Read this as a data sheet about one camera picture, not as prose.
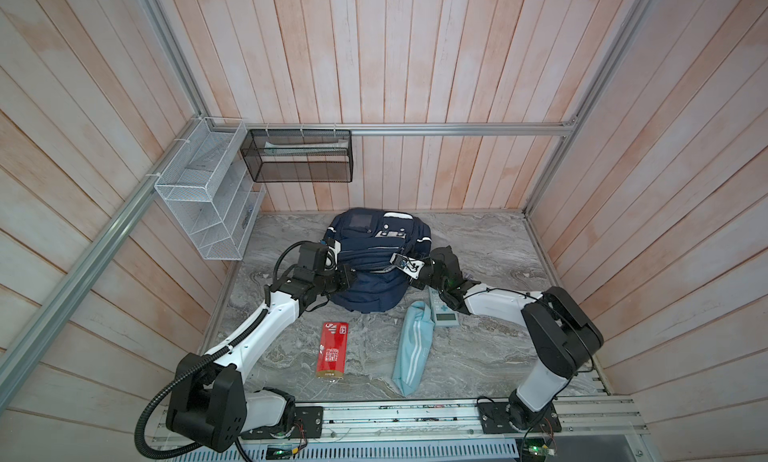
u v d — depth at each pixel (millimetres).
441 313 893
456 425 733
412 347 797
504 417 725
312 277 636
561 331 481
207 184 687
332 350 841
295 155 1048
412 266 777
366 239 1025
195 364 418
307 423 730
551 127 920
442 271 710
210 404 399
